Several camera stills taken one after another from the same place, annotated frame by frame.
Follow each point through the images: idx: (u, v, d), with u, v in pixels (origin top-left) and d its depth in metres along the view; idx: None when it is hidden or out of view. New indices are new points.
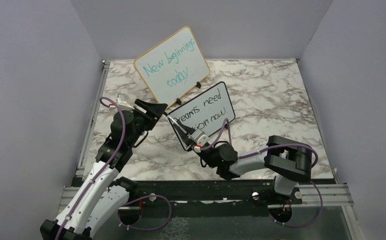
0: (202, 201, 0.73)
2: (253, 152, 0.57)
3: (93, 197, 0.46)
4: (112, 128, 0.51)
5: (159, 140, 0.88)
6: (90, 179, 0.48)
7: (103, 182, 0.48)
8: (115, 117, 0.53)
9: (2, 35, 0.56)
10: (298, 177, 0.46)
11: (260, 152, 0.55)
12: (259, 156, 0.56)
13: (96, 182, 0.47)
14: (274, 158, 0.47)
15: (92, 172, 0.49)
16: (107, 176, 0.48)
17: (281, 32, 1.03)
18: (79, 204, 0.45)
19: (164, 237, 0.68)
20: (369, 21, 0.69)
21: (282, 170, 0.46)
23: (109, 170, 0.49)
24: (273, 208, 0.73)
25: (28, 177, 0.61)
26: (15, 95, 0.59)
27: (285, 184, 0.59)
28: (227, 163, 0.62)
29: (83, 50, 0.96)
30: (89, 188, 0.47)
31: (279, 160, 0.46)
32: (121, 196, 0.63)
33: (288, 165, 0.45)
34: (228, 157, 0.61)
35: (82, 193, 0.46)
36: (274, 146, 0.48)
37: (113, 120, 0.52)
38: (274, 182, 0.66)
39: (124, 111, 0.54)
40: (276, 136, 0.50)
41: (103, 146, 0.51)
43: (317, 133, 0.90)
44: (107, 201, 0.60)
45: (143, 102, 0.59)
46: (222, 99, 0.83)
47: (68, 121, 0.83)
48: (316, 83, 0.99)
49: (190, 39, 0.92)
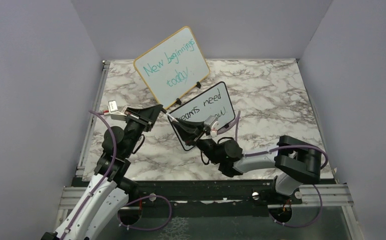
0: (202, 201, 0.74)
2: (261, 151, 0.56)
3: (92, 209, 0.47)
4: (103, 146, 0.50)
5: (159, 141, 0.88)
6: (88, 191, 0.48)
7: (101, 195, 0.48)
8: (106, 134, 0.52)
9: (2, 34, 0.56)
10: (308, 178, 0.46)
11: (270, 152, 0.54)
12: (267, 155, 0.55)
13: (94, 194, 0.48)
14: (285, 159, 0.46)
15: (90, 185, 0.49)
16: (105, 189, 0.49)
17: (282, 31, 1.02)
18: (78, 217, 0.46)
19: (164, 237, 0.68)
20: (368, 21, 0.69)
21: (292, 170, 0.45)
23: (107, 183, 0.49)
24: (273, 208, 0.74)
25: (29, 177, 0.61)
26: (15, 94, 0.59)
27: (287, 184, 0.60)
28: (231, 159, 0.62)
29: (83, 50, 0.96)
30: (87, 201, 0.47)
31: (291, 161, 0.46)
32: (120, 200, 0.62)
33: (299, 167, 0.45)
34: (234, 154, 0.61)
35: (81, 206, 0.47)
36: (285, 146, 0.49)
37: (104, 138, 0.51)
38: (274, 183, 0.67)
39: (114, 127, 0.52)
40: (287, 136, 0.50)
41: (101, 159, 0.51)
43: (317, 133, 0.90)
44: (105, 206, 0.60)
45: (134, 110, 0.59)
46: (222, 99, 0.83)
47: (68, 121, 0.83)
48: (316, 83, 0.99)
49: (190, 39, 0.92)
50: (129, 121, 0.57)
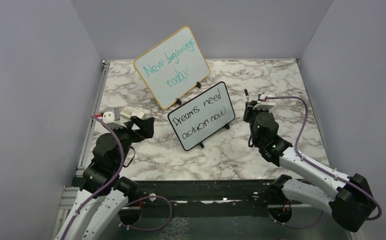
0: (202, 201, 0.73)
2: (328, 171, 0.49)
3: (80, 226, 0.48)
4: (94, 153, 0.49)
5: (159, 141, 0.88)
6: (74, 209, 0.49)
7: (88, 212, 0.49)
8: (98, 140, 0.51)
9: (0, 33, 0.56)
10: (351, 221, 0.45)
11: (336, 178, 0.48)
12: (329, 179, 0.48)
13: (81, 212, 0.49)
14: (348, 195, 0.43)
15: (76, 202, 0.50)
16: (91, 206, 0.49)
17: (282, 31, 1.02)
18: (66, 236, 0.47)
19: (164, 237, 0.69)
20: (369, 22, 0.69)
21: (348, 209, 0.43)
23: (93, 200, 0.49)
24: (273, 208, 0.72)
25: (30, 176, 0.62)
26: (15, 94, 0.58)
27: (301, 197, 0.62)
28: (262, 131, 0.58)
29: (83, 50, 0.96)
30: (74, 219, 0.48)
31: (352, 201, 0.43)
32: (119, 203, 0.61)
33: (355, 209, 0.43)
34: (265, 123, 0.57)
35: (68, 225, 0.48)
36: (356, 186, 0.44)
37: (95, 144, 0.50)
38: (287, 185, 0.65)
39: (106, 135, 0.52)
40: (362, 177, 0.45)
41: (88, 171, 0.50)
43: (317, 133, 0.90)
44: (104, 210, 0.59)
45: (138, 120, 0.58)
46: (221, 99, 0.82)
47: (68, 121, 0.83)
48: (316, 83, 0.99)
49: (190, 39, 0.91)
50: (120, 131, 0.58)
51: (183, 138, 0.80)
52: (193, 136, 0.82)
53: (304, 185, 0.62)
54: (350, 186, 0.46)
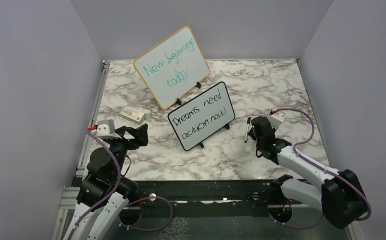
0: (202, 201, 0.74)
2: (319, 164, 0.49)
3: (80, 236, 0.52)
4: (89, 168, 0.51)
5: (159, 141, 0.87)
6: (73, 222, 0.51)
7: (86, 223, 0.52)
8: (92, 156, 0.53)
9: None
10: (336, 214, 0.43)
11: (325, 171, 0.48)
12: (319, 172, 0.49)
13: (80, 224, 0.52)
14: (334, 187, 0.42)
15: (75, 214, 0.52)
16: (89, 218, 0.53)
17: (282, 31, 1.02)
18: None
19: (164, 237, 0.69)
20: (369, 22, 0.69)
21: (332, 199, 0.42)
23: (91, 213, 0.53)
24: (273, 208, 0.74)
25: (30, 177, 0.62)
26: (14, 95, 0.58)
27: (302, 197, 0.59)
28: (257, 129, 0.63)
29: (82, 50, 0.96)
30: (74, 232, 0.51)
31: (338, 194, 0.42)
32: (119, 206, 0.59)
33: (340, 202, 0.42)
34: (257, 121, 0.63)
35: (69, 237, 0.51)
36: (345, 180, 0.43)
37: (89, 160, 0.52)
38: (287, 187, 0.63)
39: (100, 150, 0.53)
40: (353, 173, 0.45)
41: (85, 184, 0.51)
43: (317, 133, 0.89)
44: (104, 215, 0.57)
45: (133, 131, 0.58)
46: (221, 99, 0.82)
47: (68, 121, 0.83)
48: (316, 83, 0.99)
49: (190, 39, 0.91)
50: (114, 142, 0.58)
51: (183, 138, 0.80)
52: (193, 136, 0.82)
53: (301, 185, 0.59)
54: (340, 181, 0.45)
